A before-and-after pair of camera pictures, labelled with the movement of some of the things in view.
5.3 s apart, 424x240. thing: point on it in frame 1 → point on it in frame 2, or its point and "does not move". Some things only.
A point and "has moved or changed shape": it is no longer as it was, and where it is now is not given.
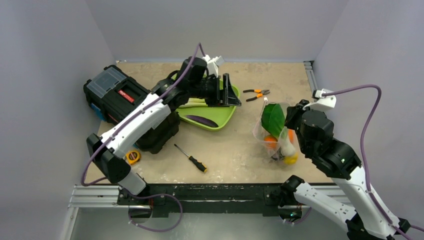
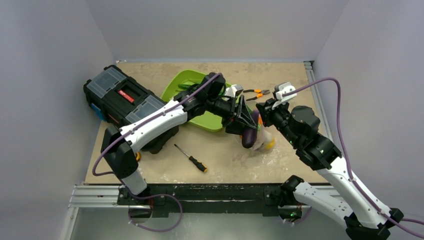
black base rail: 165,199 does not move
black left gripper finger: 230,98 → 244,115
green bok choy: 273,120 has moved or changed shape
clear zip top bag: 278,142 has moved or changed shape
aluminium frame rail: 96,196 does not move
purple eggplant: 202,120 → 249,137
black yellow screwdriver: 199,165 does not move
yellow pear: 290,160 → 270,145
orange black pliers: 261,93 does not move
